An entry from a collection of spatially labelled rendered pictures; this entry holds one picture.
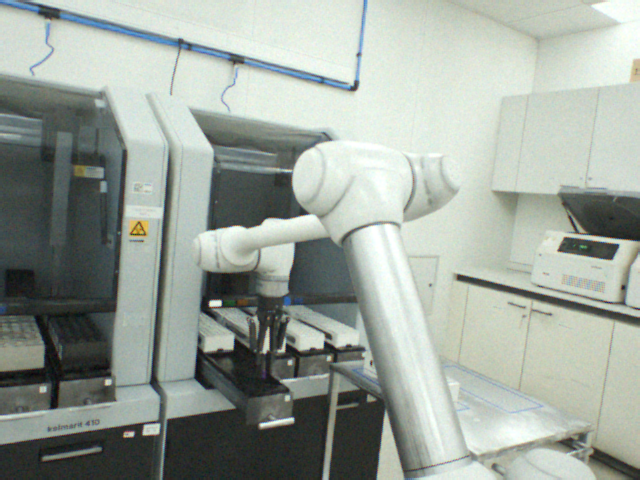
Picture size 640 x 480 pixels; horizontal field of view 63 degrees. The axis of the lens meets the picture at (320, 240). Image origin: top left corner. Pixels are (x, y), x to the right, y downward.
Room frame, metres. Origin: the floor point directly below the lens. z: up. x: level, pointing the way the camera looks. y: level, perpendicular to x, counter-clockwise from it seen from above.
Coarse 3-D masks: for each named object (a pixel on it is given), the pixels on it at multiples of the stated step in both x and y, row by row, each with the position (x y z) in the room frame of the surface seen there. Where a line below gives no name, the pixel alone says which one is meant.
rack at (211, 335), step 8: (200, 312) 1.87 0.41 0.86; (200, 320) 1.77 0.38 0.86; (208, 320) 1.78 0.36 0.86; (200, 328) 1.67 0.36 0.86; (208, 328) 1.67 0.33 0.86; (216, 328) 1.69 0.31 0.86; (224, 328) 1.69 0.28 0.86; (200, 336) 1.61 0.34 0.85; (208, 336) 1.59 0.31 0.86; (216, 336) 1.60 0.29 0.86; (224, 336) 1.61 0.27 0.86; (232, 336) 1.63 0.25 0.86; (200, 344) 1.61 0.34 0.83; (208, 344) 1.58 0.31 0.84; (216, 344) 1.60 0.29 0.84; (224, 344) 1.62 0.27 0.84; (232, 344) 1.63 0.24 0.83
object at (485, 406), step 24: (336, 384) 1.57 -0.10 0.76; (360, 384) 1.45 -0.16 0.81; (480, 384) 1.54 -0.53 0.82; (456, 408) 1.33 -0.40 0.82; (480, 408) 1.34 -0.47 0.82; (504, 408) 1.36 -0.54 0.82; (528, 408) 1.38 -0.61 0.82; (552, 408) 1.40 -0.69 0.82; (480, 432) 1.19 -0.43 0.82; (504, 432) 1.21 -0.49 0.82; (528, 432) 1.22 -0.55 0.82; (552, 432) 1.24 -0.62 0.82; (576, 432) 1.27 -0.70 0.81; (480, 456) 1.08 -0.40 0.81; (576, 456) 1.21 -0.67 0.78
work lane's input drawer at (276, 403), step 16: (208, 352) 1.58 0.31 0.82; (224, 352) 1.60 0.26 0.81; (208, 368) 1.50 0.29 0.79; (224, 368) 1.49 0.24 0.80; (240, 368) 1.50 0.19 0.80; (224, 384) 1.40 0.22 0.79; (240, 384) 1.35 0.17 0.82; (256, 384) 1.39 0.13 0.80; (272, 384) 1.40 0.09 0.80; (240, 400) 1.31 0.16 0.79; (256, 400) 1.29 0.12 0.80; (272, 400) 1.32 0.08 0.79; (288, 400) 1.35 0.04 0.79; (256, 416) 1.29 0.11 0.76; (272, 416) 1.32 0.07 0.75; (288, 416) 1.35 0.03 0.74
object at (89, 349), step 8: (64, 344) 1.33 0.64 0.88; (72, 344) 1.34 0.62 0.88; (80, 344) 1.35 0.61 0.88; (88, 344) 1.36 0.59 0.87; (96, 344) 1.37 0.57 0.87; (104, 344) 1.38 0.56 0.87; (64, 352) 1.33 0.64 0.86; (72, 352) 1.34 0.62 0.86; (80, 352) 1.35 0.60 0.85; (88, 352) 1.36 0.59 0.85; (96, 352) 1.37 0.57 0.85; (104, 352) 1.39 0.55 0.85; (64, 360) 1.33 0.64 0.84; (72, 360) 1.34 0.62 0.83; (80, 360) 1.35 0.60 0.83; (88, 360) 1.36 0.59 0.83; (96, 360) 1.37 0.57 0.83; (104, 360) 1.39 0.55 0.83
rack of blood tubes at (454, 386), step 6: (366, 354) 1.53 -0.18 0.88; (366, 360) 1.53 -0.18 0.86; (366, 366) 1.53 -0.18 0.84; (366, 372) 1.52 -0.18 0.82; (450, 384) 1.33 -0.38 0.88; (456, 384) 1.34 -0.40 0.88; (450, 390) 1.32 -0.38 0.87; (456, 390) 1.34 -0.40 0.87; (456, 396) 1.34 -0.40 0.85; (456, 402) 1.34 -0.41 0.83
